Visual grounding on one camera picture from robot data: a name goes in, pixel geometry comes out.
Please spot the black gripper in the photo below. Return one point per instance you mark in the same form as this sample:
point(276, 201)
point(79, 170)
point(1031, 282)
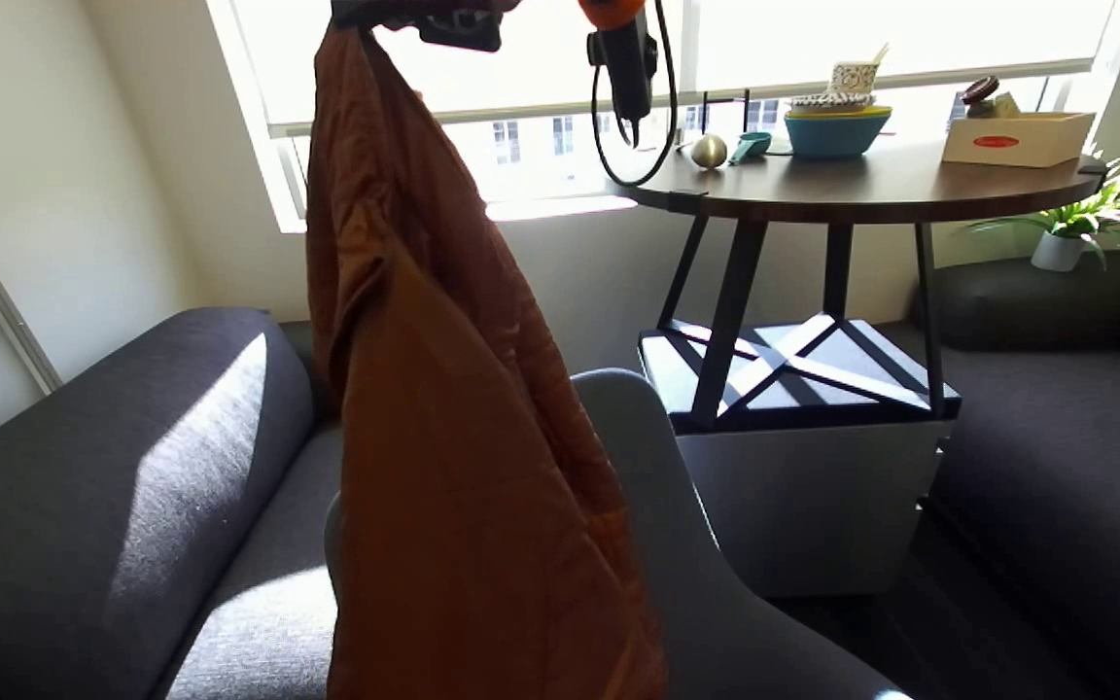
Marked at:
point(455, 16)

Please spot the orange brown towel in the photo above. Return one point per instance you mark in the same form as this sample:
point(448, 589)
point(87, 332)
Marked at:
point(455, 451)

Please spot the grey shell chair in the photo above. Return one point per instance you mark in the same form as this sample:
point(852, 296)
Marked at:
point(717, 586)

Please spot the metallic ball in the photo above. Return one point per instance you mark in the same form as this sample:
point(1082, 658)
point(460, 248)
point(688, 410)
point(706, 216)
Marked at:
point(708, 153)

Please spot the small teal item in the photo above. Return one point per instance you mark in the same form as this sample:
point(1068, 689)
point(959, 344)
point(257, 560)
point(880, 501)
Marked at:
point(751, 144)

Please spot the blue bowl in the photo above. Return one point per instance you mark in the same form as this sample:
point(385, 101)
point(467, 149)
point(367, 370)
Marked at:
point(839, 135)

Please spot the round dark wooden table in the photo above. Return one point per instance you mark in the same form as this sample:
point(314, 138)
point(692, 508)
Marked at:
point(844, 187)

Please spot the light wooden box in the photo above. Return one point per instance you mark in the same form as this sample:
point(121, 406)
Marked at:
point(1019, 140)

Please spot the dark grey sofa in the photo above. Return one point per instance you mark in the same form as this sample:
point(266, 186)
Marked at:
point(69, 518)
point(1050, 451)

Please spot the green potted plant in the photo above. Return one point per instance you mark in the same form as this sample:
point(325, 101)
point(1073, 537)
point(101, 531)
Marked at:
point(1078, 216)

